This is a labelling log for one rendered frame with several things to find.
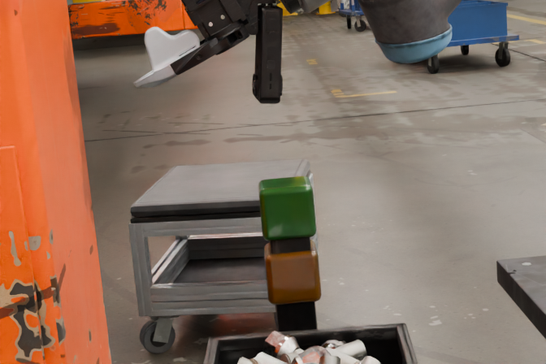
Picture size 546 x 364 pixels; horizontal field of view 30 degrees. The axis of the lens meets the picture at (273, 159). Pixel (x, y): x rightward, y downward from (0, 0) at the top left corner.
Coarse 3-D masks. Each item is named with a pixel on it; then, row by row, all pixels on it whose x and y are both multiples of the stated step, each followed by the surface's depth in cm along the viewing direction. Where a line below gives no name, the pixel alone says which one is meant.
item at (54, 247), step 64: (0, 0) 52; (64, 0) 67; (0, 64) 53; (64, 64) 65; (0, 128) 54; (64, 128) 63; (0, 192) 54; (64, 192) 61; (0, 256) 54; (64, 256) 59; (0, 320) 55; (64, 320) 57
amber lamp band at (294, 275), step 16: (272, 256) 75; (288, 256) 75; (304, 256) 75; (272, 272) 75; (288, 272) 75; (304, 272) 75; (272, 288) 76; (288, 288) 76; (304, 288) 76; (320, 288) 76; (272, 304) 76
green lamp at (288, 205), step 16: (304, 176) 77; (272, 192) 74; (288, 192) 74; (304, 192) 74; (272, 208) 74; (288, 208) 74; (304, 208) 74; (272, 224) 75; (288, 224) 75; (304, 224) 75
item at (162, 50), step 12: (156, 36) 117; (168, 36) 117; (180, 36) 117; (192, 36) 117; (156, 48) 117; (168, 48) 117; (180, 48) 117; (156, 60) 117; (168, 60) 117; (156, 72) 117; (168, 72) 117; (144, 84) 118; (156, 84) 119
